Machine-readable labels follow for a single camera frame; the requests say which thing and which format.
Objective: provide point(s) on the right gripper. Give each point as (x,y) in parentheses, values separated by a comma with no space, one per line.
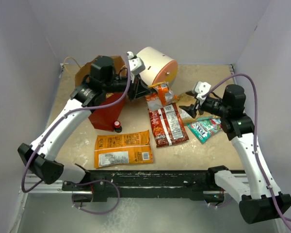
(193,109)

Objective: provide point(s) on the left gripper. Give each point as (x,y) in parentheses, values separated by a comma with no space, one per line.
(138,88)

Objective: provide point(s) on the orange white snack bag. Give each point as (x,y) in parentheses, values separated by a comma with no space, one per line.
(160,96)

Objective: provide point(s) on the teal snack packet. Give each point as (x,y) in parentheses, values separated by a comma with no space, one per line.
(203,130)

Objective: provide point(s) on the red Doritos bag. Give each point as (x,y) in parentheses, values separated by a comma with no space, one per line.
(167,126)

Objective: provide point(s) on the large orange snack bag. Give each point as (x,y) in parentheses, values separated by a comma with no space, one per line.
(123,149)

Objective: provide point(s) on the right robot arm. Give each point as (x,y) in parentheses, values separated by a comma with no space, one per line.
(261,199)

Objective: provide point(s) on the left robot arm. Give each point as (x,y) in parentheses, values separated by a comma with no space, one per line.
(39,156)

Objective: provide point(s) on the round white drawer cabinet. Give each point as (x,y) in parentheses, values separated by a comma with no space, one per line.
(158,67)

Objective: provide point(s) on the small dark sauce bottle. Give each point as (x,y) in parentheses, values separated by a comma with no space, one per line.
(117,127)

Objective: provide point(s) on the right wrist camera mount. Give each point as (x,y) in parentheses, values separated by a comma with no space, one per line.
(200,89)

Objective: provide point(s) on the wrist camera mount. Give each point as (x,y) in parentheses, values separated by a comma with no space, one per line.
(200,89)
(136,64)

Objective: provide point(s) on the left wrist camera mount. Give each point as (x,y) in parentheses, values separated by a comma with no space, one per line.
(136,64)

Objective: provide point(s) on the black front frame rail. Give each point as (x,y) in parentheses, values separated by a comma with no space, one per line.
(99,185)

